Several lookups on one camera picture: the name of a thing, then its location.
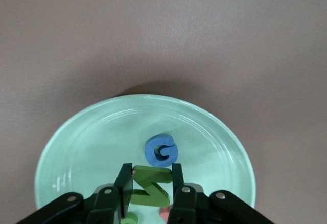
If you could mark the pink letter Q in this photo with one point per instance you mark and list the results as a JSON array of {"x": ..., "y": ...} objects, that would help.
[{"x": 164, "y": 212}]

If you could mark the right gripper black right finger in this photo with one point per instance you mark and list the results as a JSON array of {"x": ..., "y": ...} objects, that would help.
[{"x": 177, "y": 180}]

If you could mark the pale green plate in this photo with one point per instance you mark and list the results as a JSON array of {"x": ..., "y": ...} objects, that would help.
[{"x": 89, "y": 152}]

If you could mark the green letter B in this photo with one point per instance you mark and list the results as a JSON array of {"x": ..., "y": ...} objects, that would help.
[{"x": 130, "y": 219}]

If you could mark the green letter N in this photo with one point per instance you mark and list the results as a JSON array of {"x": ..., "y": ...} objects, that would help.
[{"x": 150, "y": 175}]

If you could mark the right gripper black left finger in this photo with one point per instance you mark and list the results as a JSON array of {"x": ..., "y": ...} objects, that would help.
[{"x": 125, "y": 180}]

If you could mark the blue letter G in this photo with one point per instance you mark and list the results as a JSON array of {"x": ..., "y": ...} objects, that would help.
[{"x": 150, "y": 155}]

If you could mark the brown table cover sheet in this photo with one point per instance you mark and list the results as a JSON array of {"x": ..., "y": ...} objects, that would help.
[{"x": 163, "y": 29}]

